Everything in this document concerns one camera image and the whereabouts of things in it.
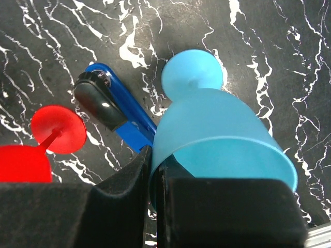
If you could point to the red wine glass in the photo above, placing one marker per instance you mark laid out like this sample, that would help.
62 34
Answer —
55 128

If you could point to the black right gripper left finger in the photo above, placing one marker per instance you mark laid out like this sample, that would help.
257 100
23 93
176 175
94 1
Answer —
109 214

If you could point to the blue stapler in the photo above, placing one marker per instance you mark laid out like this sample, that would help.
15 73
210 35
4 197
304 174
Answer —
103 95

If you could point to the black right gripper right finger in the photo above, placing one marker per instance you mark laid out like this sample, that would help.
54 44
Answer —
206 212

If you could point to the blue wine glass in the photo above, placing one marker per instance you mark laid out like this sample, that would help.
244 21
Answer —
211 133

